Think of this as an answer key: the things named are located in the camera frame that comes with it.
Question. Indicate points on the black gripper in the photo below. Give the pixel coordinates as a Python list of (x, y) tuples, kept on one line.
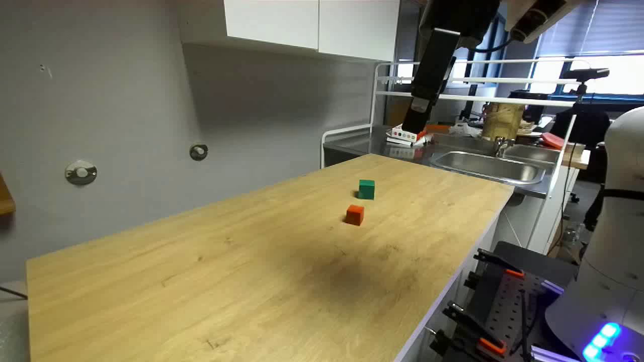
[(462, 17)]

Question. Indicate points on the orange block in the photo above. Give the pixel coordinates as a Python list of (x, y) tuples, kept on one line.
[(354, 214)]

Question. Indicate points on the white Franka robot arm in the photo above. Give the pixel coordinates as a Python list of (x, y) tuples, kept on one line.
[(616, 233)]

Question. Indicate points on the green block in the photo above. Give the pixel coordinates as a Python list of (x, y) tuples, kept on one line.
[(367, 190)]

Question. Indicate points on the red and white box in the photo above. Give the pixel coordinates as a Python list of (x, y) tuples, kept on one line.
[(405, 135)]

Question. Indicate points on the stainless steel sink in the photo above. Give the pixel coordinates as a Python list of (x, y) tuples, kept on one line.
[(485, 165)]

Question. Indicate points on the small red object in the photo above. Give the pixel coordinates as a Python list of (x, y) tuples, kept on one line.
[(551, 140)]

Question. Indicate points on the black office chair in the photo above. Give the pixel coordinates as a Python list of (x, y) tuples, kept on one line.
[(581, 125)]

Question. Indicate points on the window blind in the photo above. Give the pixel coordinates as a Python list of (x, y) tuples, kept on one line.
[(594, 26)]

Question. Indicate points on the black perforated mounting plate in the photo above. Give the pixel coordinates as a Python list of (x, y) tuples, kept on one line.
[(529, 294)]

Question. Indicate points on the white wall cabinet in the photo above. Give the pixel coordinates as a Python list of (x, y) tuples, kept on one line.
[(312, 25)]

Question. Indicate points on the black camera on tripod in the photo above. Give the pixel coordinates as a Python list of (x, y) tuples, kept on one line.
[(583, 75)]

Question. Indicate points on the small round wall fitting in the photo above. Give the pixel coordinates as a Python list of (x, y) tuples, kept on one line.
[(197, 151)]

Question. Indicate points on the round grey wall socket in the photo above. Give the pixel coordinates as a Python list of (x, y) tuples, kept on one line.
[(81, 171)]

